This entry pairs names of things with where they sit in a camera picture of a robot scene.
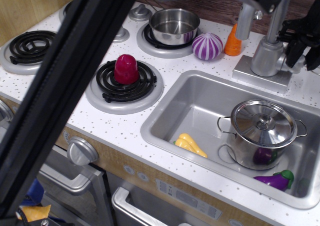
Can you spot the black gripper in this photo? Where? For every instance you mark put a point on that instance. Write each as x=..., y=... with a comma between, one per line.
x=302, y=33

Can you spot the silver faucet lever handle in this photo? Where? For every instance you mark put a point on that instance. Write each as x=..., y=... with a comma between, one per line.
x=282, y=66

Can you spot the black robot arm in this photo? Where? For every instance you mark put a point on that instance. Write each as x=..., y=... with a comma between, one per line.
x=54, y=99

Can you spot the silver toy faucet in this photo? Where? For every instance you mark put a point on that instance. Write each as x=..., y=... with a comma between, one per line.
x=260, y=70

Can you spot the orange toy carrot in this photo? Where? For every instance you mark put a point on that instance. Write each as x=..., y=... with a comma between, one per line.
x=233, y=45

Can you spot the steel pot with lid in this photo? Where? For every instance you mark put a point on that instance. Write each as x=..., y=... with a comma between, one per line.
x=260, y=131

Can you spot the purple white toy onion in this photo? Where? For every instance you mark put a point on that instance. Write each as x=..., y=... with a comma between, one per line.
x=207, y=46

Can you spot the purple toy eggplant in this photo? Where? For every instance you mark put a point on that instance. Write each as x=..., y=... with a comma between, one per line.
x=280, y=180

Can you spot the grey toy sink basin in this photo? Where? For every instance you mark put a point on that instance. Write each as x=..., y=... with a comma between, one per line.
x=199, y=104

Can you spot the small steel saucepan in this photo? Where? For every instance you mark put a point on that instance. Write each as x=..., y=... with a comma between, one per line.
x=173, y=27

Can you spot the back right black burner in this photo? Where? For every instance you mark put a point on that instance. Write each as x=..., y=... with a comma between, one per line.
x=149, y=45

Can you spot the black burner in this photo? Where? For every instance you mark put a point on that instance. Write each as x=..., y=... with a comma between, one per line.
x=63, y=11
x=24, y=54
x=110, y=96
x=149, y=45

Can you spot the silver stovetop knob rear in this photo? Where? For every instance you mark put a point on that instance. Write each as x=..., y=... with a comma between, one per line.
x=140, y=13

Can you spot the silver stovetop knob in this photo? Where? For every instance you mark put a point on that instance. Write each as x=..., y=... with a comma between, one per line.
x=140, y=13
x=121, y=36

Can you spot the red toy pepper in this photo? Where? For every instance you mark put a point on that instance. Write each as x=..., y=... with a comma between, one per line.
x=126, y=69

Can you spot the silver stovetop knob back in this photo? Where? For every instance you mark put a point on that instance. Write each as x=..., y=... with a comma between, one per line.
x=121, y=36

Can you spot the front right black burner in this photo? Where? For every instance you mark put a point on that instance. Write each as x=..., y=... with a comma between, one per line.
x=110, y=96

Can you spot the back left black burner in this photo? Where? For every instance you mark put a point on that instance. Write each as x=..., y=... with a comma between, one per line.
x=63, y=11

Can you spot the silver oven front knob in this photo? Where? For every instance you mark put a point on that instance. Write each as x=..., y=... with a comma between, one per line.
x=80, y=152

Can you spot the front left black burner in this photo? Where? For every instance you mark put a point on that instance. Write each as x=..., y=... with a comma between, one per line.
x=24, y=54

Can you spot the blue object below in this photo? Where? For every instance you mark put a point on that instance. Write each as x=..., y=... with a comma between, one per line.
x=34, y=195

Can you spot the silver far left knob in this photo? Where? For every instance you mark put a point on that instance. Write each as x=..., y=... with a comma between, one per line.
x=6, y=114

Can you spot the yellow cloth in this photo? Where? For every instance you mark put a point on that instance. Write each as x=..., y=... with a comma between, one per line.
x=32, y=213

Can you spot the silver dishwasher door handle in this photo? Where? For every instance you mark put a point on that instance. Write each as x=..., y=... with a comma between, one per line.
x=119, y=202

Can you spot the silver oven door handle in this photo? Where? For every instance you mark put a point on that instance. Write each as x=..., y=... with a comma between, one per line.
x=77, y=185

